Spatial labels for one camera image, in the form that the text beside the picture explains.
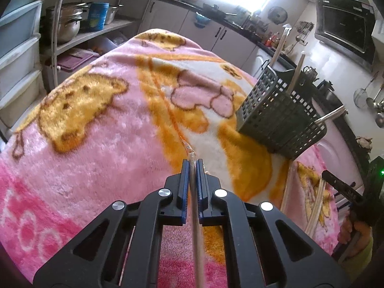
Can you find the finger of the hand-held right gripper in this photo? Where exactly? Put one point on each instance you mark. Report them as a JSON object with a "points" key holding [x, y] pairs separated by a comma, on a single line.
{"points": [[345, 190]]}

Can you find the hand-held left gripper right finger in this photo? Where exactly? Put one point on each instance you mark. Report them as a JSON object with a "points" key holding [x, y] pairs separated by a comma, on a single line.
{"points": [[201, 198]]}

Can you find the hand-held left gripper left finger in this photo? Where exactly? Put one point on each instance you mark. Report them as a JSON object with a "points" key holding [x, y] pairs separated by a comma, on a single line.
{"points": [[184, 198]]}

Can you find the pile of chopstick packets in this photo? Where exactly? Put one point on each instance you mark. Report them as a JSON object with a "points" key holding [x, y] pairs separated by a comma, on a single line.
{"points": [[316, 207]]}

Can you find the dark grey utensil basket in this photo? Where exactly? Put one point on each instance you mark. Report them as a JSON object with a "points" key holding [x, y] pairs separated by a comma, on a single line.
{"points": [[270, 117]]}

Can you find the small hanging utensils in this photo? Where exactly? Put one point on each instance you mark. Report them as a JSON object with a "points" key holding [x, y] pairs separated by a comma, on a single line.
{"points": [[304, 30]]}

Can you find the person's right hand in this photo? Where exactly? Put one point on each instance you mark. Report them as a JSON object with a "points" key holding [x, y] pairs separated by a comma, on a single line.
{"points": [[348, 231]]}

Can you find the ginger roots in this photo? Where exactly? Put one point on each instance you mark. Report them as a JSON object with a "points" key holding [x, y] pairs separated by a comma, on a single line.
{"points": [[363, 143]]}

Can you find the pink printed blanket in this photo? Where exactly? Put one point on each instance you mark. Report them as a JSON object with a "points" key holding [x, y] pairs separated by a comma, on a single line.
{"points": [[105, 156]]}

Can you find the black cooking pot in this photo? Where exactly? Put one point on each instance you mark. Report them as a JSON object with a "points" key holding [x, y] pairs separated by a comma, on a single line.
{"points": [[330, 94]]}

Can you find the steel kettle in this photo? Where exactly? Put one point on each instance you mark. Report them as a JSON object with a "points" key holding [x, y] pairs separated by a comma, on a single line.
{"points": [[310, 73]]}

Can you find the white upper cabinet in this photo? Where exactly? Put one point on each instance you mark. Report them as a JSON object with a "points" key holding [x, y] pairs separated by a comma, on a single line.
{"points": [[378, 36]]}

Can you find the black range hood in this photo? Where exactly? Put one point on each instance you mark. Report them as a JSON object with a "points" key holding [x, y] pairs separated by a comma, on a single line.
{"points": [[342, 27]]}

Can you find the condiment bottles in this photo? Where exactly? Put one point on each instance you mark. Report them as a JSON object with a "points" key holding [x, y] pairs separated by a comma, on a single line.
{"points": [[271, 40]]}

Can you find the purple plastic box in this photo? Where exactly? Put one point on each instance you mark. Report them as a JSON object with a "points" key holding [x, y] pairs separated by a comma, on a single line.
{"points": [[78, 60]]}

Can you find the blue bowl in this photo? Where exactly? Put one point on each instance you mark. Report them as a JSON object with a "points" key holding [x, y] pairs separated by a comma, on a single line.
{"points": [[202, 20]]}

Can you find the black wok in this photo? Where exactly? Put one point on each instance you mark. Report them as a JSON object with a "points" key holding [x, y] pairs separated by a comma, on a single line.
{"points": [[214, 10]]}

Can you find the small round fan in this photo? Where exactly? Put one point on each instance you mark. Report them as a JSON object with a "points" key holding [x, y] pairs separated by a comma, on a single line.
{"points": [[277, 15]]}

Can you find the metal shelf rack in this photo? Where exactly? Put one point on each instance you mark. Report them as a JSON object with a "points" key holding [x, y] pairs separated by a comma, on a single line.
{"points": [[90, 33]]}

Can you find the small steel pot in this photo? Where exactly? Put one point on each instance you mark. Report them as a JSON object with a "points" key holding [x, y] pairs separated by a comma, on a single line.
{"points": [[112, 15]]}

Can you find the blue canister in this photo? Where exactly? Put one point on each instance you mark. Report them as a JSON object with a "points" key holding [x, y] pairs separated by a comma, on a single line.
{"points": [[99, 18]]}

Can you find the stainless steel pots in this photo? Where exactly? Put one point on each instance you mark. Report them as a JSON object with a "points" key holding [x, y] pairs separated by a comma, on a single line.
{"points": [[66, 24]]}

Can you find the light blue plastic drawer unit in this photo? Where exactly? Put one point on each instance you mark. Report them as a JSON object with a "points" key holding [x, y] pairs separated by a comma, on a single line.
{"points": [[18, 51]]}

